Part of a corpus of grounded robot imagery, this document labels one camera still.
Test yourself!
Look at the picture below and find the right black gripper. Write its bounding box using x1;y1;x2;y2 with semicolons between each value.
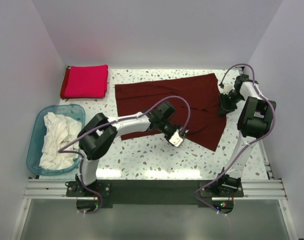
218;91;244;116

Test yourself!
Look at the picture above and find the dark red t-shirt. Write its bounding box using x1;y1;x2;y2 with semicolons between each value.
115;73;226;151

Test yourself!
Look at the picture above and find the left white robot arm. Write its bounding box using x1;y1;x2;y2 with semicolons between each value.
76;101;185;196

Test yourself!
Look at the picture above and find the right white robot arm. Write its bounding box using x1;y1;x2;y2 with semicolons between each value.
211;74;276;197

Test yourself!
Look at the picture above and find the folded pink red t-shirt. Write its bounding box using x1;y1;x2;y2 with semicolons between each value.
60;64;108;99

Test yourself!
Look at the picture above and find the crumpled white t-shirt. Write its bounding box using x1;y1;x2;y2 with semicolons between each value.
39;112;82;171

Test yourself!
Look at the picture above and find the blue plastic basket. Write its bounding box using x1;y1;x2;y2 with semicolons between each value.
27;104;86;176

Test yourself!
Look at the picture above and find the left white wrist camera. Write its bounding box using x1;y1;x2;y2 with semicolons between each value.
168;130;184;148

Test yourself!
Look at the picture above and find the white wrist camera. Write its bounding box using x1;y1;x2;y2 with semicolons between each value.
168;130;184;148
218;83;234;95

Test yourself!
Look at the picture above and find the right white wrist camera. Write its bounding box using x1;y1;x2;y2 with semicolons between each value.
218;83;234;95

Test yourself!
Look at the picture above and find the aluminium frame rail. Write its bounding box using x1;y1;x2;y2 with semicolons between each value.
23;179;287;200

